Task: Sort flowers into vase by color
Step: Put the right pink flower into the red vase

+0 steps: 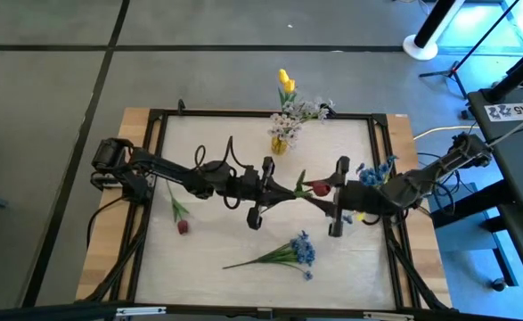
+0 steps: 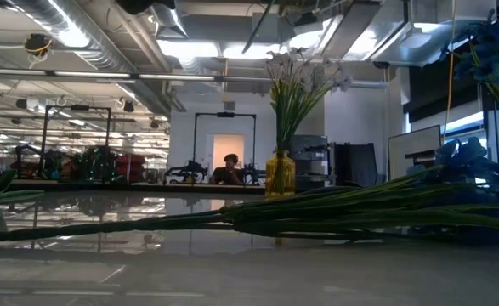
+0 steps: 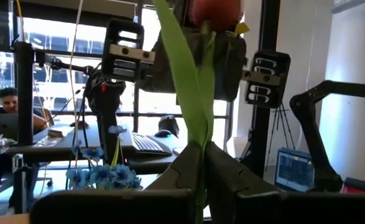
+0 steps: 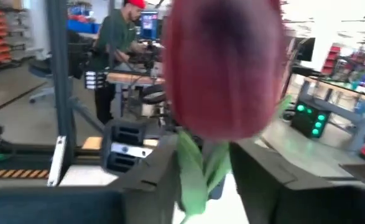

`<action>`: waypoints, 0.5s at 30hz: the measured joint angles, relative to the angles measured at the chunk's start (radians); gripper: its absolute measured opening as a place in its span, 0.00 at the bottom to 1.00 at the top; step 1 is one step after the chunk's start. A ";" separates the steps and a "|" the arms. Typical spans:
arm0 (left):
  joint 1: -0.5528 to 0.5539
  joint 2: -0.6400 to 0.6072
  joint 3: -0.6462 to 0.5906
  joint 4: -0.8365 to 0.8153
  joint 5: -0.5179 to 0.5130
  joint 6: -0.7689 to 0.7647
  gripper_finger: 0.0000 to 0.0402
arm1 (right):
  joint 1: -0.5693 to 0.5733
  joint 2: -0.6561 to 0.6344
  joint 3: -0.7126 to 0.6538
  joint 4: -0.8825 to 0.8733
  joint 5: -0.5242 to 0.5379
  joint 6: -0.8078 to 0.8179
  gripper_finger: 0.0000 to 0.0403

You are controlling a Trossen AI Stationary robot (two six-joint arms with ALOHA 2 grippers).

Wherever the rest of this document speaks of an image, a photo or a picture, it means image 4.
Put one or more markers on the person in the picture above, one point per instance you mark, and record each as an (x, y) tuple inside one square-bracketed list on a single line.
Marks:
[(113, 40)]

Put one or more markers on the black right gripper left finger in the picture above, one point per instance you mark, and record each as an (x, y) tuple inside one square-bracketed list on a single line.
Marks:
[(107, 202)]

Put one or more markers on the red artificial tulip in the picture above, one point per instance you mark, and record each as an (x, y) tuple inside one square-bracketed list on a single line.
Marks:
[(222, 71)]

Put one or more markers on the black box with green lights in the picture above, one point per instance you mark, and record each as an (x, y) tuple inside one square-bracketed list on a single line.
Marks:
[(309, 119)]

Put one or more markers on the blue storage bins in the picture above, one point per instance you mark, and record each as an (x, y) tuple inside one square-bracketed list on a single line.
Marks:
[(82, 26)]

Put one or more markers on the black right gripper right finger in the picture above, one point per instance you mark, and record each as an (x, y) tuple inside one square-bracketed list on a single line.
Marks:
[(294, 199)]

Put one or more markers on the grey metal frame post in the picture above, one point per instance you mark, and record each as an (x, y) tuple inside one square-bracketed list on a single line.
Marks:
[(61, 77)]

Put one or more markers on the grey metal work table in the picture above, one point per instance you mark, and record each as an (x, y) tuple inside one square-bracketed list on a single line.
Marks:
[(350, 99)]

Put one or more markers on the computer monitor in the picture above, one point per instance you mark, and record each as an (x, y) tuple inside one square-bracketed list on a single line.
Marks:
[(149, 25)]

